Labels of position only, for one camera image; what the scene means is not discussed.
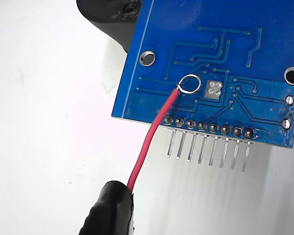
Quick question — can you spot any black plastic holder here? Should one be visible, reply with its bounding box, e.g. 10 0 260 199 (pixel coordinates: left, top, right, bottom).
75 0 144 56

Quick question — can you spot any red wire with metal loop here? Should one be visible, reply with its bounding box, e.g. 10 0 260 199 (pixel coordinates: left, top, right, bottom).
126 73 202 192

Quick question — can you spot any blue printed circuit board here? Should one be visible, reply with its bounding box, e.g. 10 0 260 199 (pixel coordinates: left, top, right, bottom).
111 0 294 172

